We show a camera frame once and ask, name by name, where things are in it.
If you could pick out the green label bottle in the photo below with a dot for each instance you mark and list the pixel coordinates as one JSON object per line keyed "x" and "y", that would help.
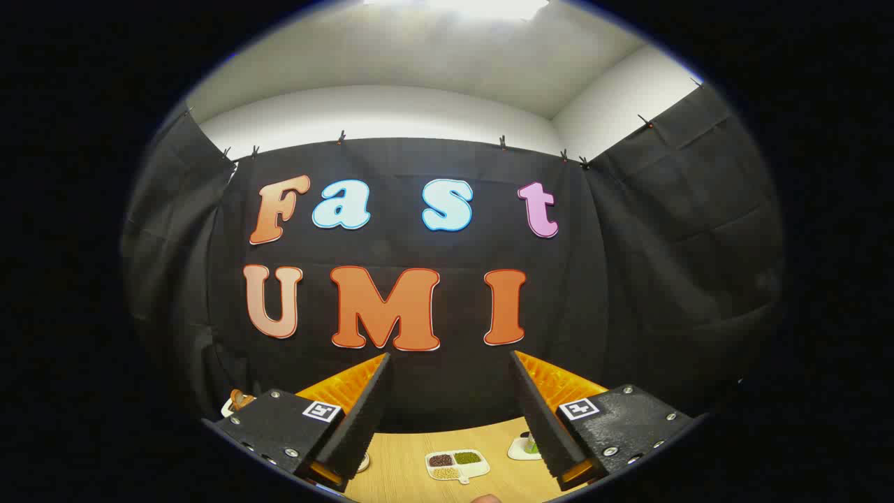
{"x": 531, "y": 443}

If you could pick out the white divided tray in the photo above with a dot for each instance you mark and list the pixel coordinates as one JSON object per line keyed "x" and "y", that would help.
{"x": 478, "y": 470}

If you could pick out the green mung beans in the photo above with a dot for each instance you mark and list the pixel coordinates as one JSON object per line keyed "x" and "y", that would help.
{"x": 467, "y": 457}

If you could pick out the small white dish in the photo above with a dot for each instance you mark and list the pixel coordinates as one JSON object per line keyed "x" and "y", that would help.
{"x": 515, "y": 450}

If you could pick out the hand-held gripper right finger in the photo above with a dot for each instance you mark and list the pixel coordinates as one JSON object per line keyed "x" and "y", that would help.
{"x": 541, "y": 419}

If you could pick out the toasted bread slice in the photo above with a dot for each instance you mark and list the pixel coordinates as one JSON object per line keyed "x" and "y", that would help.
{"x": 242, "y": 399}

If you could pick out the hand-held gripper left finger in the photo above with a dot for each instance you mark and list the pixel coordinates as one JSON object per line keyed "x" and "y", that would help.
{"x": 363, "y": 419}

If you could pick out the yellow soybeans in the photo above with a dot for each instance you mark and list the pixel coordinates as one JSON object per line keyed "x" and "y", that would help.
{"x": 445, "y": 473}

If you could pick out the dark red beans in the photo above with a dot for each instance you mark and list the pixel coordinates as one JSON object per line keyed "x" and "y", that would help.
{"x": 440, "y": 460}

